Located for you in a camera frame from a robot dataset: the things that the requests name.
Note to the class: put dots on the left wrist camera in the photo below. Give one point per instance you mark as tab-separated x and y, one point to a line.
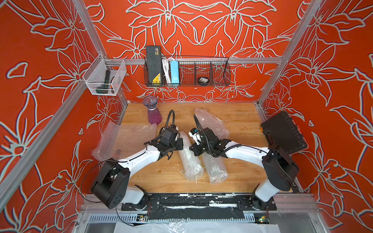
171	132

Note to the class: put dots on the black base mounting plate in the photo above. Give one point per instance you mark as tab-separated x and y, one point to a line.
223	207

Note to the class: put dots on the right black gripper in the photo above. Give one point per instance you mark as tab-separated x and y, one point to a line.
196	148

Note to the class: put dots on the black wire wall basket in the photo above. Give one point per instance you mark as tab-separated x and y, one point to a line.
217	70

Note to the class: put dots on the black plastic tool case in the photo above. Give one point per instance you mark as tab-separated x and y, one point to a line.
282	131

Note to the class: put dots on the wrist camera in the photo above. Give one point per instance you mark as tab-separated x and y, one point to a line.
194	133
171	132

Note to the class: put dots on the black box with yellow label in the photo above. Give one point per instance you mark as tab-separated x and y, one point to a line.
154	65

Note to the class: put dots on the bubble roll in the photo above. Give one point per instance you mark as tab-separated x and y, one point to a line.
215	168
193	169

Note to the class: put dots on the bubble wrap sheet of vase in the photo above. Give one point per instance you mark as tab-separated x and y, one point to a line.
121	141

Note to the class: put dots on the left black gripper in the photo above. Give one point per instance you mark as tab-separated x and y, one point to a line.
177	144

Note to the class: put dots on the purple glass vase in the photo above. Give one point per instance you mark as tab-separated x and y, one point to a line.
154	115

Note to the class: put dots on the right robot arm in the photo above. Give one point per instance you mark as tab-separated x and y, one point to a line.
280	169

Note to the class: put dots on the clear plastic wall bin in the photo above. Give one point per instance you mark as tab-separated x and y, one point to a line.
95	75

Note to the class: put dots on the light blue box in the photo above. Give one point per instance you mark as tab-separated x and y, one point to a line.
174	72

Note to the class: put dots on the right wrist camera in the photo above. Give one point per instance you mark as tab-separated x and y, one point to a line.
194	133

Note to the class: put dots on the back bubble wrapped bundle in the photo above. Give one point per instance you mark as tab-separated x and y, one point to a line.
208	120

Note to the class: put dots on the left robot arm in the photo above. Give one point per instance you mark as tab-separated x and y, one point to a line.
111	185

